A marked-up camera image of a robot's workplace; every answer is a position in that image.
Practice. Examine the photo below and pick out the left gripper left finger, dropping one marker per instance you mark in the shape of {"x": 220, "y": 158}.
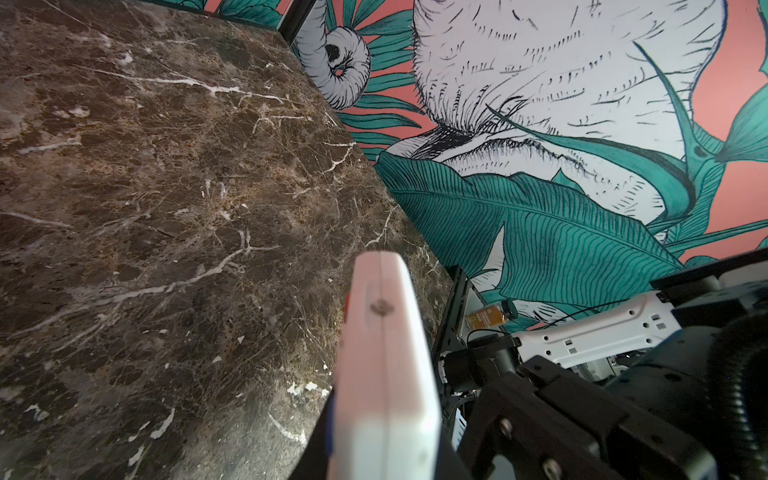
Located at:
{"x": 314, "y": 461}

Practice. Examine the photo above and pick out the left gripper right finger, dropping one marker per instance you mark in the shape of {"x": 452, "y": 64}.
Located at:
{"x": 449, "y": 465}

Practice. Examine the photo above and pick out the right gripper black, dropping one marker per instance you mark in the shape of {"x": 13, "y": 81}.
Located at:
{"x": 548, "y": 423}

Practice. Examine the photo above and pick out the white remote control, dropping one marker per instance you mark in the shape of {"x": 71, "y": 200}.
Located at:
{"x": 385, "y": 416}

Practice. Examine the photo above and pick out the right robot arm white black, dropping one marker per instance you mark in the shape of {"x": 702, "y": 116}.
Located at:
{"x": 670, "y": 384}

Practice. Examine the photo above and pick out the brass black knob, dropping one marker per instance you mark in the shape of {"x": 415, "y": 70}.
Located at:
{"x": 492, "y": 316}

